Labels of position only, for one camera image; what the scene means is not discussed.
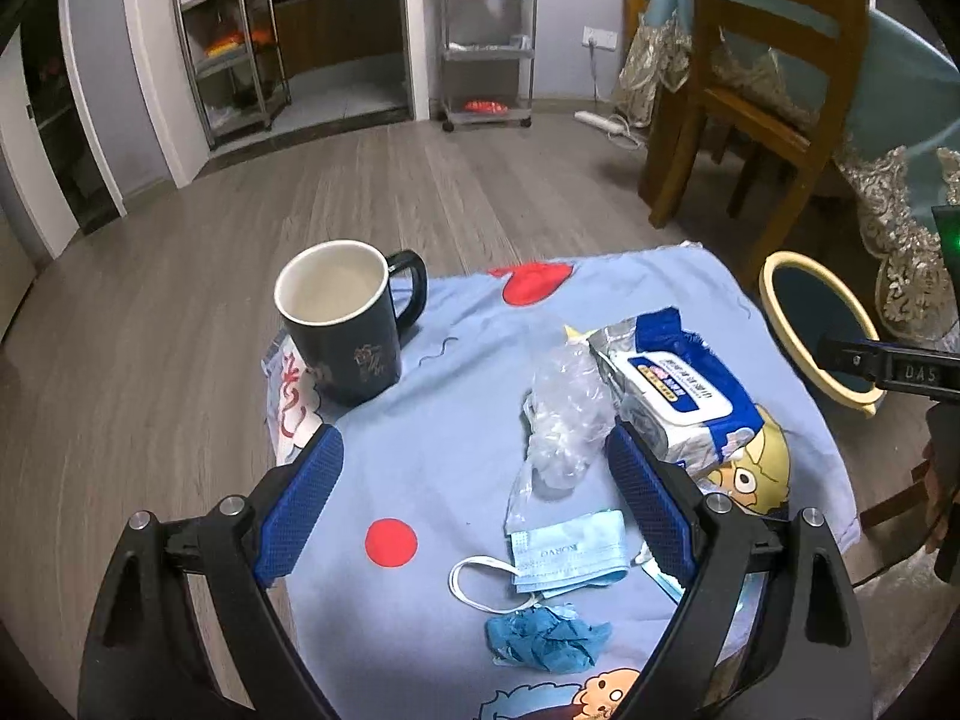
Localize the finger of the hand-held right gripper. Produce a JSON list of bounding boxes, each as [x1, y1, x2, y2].
[[816, 334, 960, 395]]

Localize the yellow rimmed waste bin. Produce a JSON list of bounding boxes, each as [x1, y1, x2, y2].
[[759, 250, 886, 419]]

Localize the metal wire shelf rack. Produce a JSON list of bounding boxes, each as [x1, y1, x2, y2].
[[169, 0, 293, 149]]

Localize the dark blue ceramic mug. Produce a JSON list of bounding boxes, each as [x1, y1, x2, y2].
[[274, 240, 428, 406]]

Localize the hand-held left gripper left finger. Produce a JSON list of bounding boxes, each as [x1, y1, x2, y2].
[[79, 424, 346, 720]]

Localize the wooden kitchen cabinet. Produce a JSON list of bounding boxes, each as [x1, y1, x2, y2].
[[274, 0, 406, 80]]

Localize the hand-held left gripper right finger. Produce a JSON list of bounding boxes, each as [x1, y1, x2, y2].
[[604, 420, 878, 720]]

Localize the blue white wet wipes pack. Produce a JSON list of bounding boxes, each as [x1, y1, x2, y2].
[[587, 306, 766, 475]]

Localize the blue lace trimmed tablecloth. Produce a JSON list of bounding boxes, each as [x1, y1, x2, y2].
[[615, 0, 960, 338]]

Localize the grey rolling storage cart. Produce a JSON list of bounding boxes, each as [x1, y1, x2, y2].
[[435, 0, 535, 132]]

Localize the clear plastic bag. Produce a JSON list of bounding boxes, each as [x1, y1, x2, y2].
[[504, 326, 620, 533]]

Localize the white power strip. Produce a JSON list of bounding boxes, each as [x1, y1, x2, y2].
[[574, 109, 638, 140]]

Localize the person's right hand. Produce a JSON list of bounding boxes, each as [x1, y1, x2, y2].
[[921, 439, 960, 578]]

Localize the white red printed snack packet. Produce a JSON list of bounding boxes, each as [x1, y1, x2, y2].
[[261, 334, 331, 466]]

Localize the crumpled blue glove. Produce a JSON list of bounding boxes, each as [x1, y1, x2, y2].
[[486, 604, 612, 672]]

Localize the cartoon printed blue blanket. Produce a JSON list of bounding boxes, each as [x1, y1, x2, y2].
[[259, 240, 860, 720]]

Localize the light blue face mask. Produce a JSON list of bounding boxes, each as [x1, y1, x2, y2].
[[450, 508, 631, 612]]

